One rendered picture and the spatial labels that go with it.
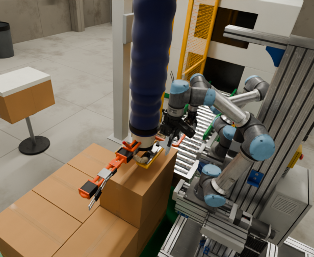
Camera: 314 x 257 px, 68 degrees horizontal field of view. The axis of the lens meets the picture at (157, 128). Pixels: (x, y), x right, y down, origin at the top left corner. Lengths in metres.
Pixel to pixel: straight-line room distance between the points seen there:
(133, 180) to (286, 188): 1.01
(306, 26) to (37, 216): 11.00
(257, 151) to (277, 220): 0.71
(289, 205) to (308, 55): 0.88
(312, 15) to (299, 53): 10.24
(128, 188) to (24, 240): 0.85
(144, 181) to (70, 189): 0.78
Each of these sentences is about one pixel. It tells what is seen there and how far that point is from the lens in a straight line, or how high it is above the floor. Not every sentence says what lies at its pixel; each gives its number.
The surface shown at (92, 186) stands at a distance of 1.41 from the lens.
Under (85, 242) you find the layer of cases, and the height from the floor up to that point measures 0.54.
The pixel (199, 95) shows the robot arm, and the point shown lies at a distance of 1.00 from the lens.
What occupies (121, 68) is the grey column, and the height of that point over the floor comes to 1.15.
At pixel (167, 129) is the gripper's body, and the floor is 1.64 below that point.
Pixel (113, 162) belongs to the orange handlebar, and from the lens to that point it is 1.54.
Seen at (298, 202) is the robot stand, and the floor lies 1.21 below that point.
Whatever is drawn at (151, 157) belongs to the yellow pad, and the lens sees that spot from 1.76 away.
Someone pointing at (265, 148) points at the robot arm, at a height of 1.62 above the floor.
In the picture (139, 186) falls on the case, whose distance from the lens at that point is 1.74.
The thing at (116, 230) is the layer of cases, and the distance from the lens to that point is 2.01.
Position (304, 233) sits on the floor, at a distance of 3.26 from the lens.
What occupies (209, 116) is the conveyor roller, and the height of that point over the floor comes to 0.52.
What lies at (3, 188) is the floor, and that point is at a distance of 3.26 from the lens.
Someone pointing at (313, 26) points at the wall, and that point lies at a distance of 11.56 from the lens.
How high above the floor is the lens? 2.27
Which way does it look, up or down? 36 degrees down
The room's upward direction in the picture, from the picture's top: 7 degrees clockwise
